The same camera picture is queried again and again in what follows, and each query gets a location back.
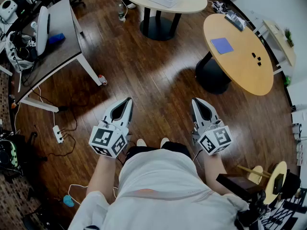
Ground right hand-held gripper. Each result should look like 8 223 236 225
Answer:
190 97 234 156

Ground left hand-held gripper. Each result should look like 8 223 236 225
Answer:
88 97 134 158

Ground thin purple book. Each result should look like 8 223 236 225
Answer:
210 37 235 55

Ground person's right forearm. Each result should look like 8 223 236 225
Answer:
203 152 228 195

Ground person's left forearm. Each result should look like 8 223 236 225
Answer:
86 155 124 205

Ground person's black shorts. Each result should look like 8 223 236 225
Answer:
124 141 192 167

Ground round wooden table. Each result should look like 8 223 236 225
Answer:
195 13 274 96

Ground white power strip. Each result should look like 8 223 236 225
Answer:
52 125 65 144

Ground black tablet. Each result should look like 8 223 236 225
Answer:
215 173 264 201

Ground wooden stool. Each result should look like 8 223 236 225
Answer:
236 164 272 185

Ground small yellow round table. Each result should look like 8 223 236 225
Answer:
263 161 288 205

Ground grey desk white legs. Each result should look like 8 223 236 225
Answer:
9 0 104 113

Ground person's white shirt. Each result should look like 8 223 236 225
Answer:
68 149 250 230

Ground white shelf unit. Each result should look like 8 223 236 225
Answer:
291 104 307 167

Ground blue cloth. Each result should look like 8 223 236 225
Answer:
48 33 66 45

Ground teal crumpled cloth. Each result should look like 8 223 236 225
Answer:
62 195 75 208

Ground black box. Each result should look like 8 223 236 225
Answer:
272 173 285 195

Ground clear water bottle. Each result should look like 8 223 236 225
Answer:
117 3 127 23

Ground light wood desk white legs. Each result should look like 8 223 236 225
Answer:
253 19 297 76

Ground pile of white black gear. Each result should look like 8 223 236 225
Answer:
211 0 231 14

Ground white monitor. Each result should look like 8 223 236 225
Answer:
35 5 51 57

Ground cream oval table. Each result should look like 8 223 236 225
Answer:
122 0 208 42

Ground black green backpack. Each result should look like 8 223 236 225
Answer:
0 138 20 175

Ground potted green plant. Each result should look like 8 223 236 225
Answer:
283 28 295 48

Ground black power cable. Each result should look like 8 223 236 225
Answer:
31 87 77 158

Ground black chest mount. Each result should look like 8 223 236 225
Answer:
236 189 272 230

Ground white bag with cables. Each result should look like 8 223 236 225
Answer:
5 31 37 72

